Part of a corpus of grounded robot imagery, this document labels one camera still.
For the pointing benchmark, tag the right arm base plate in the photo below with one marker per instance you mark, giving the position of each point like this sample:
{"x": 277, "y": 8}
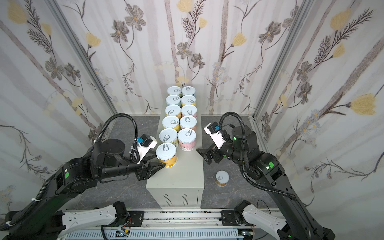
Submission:
{"x": 232, "y": 218}

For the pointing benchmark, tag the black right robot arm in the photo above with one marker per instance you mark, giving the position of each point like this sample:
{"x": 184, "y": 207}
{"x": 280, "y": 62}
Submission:
{"x": 235, "y": 141}

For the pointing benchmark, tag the teal brown label can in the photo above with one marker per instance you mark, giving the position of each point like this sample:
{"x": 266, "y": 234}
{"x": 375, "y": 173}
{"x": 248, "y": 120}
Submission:
{"x": 188, "y": 90}

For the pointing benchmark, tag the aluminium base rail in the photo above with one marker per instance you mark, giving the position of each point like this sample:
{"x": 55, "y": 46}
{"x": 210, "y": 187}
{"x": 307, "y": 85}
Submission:
{"x": 175, "y": 219}

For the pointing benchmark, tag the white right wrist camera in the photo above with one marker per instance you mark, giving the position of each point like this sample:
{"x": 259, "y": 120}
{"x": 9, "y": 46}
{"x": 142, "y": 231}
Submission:
{"x": 213, "y": 130}

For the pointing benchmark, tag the white slotted cable duct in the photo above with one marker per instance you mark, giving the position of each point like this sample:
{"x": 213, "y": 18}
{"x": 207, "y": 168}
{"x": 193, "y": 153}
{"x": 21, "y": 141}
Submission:
{"x": 177, "y": 234}

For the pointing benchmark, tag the green label can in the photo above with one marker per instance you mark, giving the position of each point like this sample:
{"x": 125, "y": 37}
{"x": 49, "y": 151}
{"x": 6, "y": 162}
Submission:
{"x": 174, "y": 90}

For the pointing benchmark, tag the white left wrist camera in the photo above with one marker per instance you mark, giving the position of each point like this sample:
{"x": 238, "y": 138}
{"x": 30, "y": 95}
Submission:
{"x": 142, "y": 149}

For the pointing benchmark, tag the yellow label can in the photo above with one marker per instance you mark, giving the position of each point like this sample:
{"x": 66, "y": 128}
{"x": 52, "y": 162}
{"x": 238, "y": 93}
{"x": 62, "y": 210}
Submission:
{"x": 188, "y": 100}
{"x": 171, "y": 122}

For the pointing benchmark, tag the grey metal counter cabinet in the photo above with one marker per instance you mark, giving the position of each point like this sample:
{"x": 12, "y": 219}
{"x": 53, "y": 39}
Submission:
{"x": 181, "y": 186}

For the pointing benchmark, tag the red label can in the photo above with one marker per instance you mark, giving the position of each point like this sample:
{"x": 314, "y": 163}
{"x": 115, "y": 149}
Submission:
{"x": 188, "y": 122}

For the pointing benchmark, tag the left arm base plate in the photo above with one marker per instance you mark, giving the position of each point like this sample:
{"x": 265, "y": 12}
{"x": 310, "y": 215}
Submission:
{"x": 134, "y": 219}

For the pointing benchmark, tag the orange label can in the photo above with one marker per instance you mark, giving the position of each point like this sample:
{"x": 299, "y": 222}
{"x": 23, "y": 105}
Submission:
{"x": 222, "y": 178}

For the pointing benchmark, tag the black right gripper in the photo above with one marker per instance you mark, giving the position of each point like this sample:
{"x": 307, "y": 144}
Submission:
{"x": 216, "y": 153}

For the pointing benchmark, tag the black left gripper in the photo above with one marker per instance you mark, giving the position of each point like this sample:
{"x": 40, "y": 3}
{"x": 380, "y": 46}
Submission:
{"x": 147, "y": 172}

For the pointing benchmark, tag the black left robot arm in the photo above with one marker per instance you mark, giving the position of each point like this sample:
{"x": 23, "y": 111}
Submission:
{"x": 42, "y": 219}

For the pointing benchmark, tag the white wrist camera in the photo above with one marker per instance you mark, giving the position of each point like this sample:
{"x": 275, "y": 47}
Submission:
{"x": 142, "y": 149}
{"x": 213, "y": 130}

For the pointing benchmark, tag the pink label can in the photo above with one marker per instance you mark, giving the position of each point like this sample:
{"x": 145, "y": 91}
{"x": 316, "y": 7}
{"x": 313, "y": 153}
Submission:
{"x": 187, "y": 139}

